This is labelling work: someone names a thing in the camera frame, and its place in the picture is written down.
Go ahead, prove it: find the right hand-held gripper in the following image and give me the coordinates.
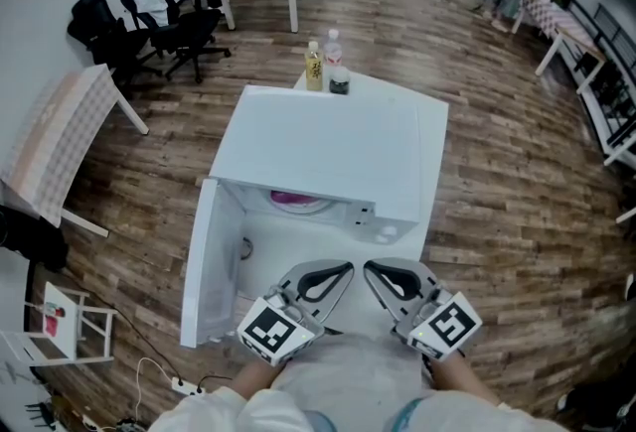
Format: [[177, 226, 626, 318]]
[[364, 258, 484, 362]]

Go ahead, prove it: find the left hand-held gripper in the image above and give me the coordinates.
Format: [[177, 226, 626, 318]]
[[237, 259, 357, 367]]

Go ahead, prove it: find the purple eggplant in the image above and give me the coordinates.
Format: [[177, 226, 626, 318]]
[[269, 190, 320, 214]]

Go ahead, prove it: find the white microwave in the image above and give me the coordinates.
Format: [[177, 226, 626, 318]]
[[179, 84, 451, 350]]

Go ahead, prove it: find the person's left forearm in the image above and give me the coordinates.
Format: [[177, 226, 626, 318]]
[[233, 360, 285, 404]]

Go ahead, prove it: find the person's right forearm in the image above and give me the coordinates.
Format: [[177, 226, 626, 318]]
[[431, 353, 499, 407]]

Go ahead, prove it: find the person's white clothing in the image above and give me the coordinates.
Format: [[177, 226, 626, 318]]
[[156, 330, 570, 432]]

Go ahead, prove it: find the white power strip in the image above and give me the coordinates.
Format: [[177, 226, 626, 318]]
[[171, 374, 211, 397]]

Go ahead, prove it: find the yellow label drink bottle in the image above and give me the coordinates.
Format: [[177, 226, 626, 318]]
[[303, 41, 326, 92]]

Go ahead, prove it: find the red label drink bottle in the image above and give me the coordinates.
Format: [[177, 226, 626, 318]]
[[322, 28, 346, 72]]

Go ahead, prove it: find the small white stool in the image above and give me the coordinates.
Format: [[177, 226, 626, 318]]
[[0, 280, 118, 367]]

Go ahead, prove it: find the red and green item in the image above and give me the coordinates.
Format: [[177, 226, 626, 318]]
[[42, 302, 69, 338]]

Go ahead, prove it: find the black office chair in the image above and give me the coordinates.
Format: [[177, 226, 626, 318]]
[[67, 0, 163, 89], [118, 0, 233, 85]]

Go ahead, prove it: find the black antenna router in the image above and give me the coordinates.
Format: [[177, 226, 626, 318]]
[[24, 399, 52, 427]]

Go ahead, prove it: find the pink checkered cloth table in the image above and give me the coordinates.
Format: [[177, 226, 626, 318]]
[[511, 0, 608, 76]]

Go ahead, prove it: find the light blue neck strap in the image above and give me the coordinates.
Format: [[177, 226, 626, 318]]
[[396, 397, 424, 422]]

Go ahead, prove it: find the white cable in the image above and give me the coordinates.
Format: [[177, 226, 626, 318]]
[[135, 356, 183, 402]]

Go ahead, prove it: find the black cable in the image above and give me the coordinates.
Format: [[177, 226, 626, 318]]
[[83, 294, 235, 394]]

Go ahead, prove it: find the white frame table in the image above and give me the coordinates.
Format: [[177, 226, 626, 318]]
[[575, 2, 636, 169]]

